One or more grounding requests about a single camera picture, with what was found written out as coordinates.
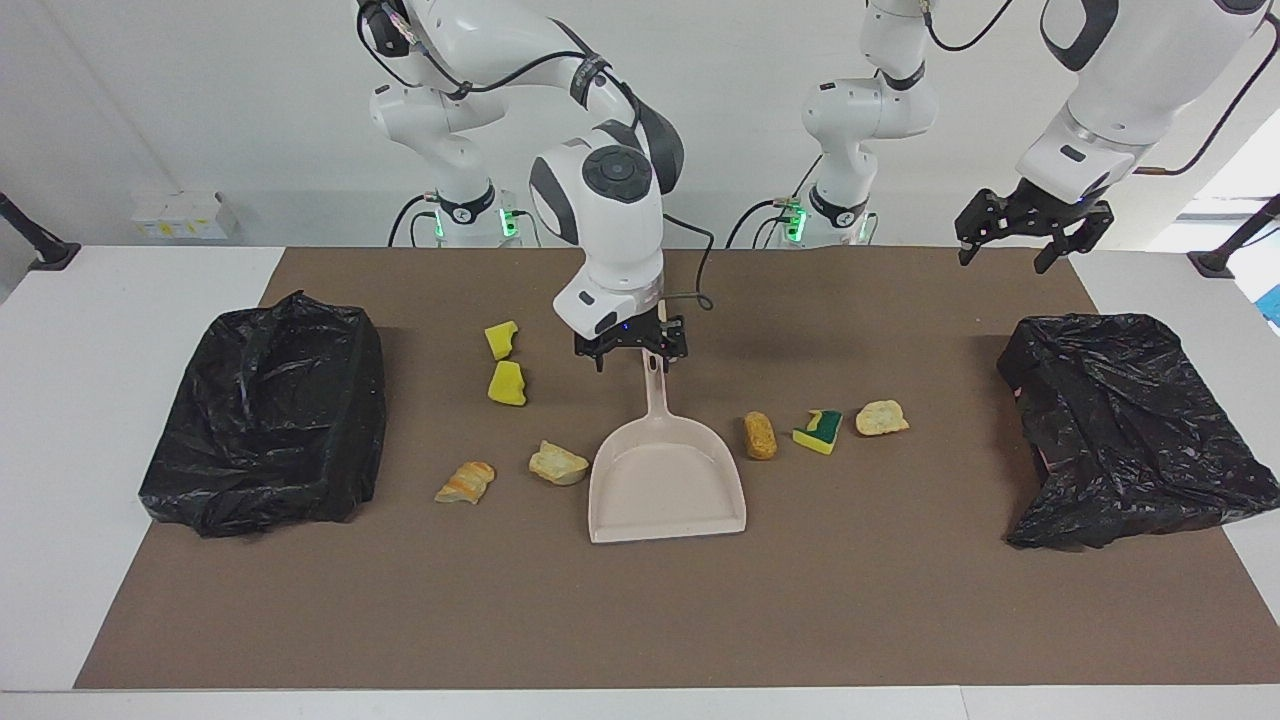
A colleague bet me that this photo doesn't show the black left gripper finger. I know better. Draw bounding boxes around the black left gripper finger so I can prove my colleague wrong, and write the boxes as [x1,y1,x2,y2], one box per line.
[1034,202,1115,276]
[954,189,1022,268]

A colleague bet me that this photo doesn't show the large yellow sponge piece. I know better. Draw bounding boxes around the large yellow sponge piece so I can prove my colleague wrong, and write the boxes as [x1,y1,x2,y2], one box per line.
[487,360,528,408]

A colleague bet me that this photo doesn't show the pale bread piece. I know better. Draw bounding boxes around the pale bread piece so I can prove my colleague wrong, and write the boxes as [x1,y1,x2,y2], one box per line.
[528,440,591,488]

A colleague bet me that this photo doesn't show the beige plastic dustpan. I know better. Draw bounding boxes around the beige plastic dustpan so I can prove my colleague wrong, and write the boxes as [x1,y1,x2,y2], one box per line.
[587,350,748,545]

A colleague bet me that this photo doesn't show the green and yellow sponge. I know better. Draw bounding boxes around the green and yellow sponge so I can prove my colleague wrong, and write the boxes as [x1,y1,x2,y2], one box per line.
[792,409,844,456]

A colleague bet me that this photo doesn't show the round bread slice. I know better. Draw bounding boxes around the round bread slice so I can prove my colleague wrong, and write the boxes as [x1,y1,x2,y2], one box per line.
[855,399,911,437]

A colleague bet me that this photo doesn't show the black bag lined bin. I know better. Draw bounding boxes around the black bag lined bin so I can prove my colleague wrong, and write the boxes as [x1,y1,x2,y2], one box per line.
[996,312,1280,551]
[138,290,389,539]

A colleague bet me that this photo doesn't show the brown table mat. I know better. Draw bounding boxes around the brown table mat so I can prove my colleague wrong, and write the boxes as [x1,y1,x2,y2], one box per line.
[75,247,1280,691]

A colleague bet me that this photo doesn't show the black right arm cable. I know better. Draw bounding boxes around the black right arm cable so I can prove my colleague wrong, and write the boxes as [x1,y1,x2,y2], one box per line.
[355,0,718,313]

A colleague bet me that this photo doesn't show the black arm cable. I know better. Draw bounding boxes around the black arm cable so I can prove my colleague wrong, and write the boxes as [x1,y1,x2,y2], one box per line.
[355,0,718,313]
[925,0,1280,179]

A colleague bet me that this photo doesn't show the black base power cable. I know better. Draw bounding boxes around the black base power cable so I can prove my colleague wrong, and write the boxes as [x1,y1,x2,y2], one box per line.
[727,155,806,249]
[388,193,442,248]

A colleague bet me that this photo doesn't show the black camera stand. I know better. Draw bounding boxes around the black camera stand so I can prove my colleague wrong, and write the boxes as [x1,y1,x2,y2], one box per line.
[1187,193,1280,279]
[0,192,83,272]

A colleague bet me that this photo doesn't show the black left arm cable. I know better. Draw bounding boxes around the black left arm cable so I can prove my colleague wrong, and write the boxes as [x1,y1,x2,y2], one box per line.
[925,0,1280,179]

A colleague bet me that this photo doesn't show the white wall boxes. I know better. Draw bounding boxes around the white wall boxes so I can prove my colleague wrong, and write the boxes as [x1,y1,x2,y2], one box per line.
[131,190,241,241]

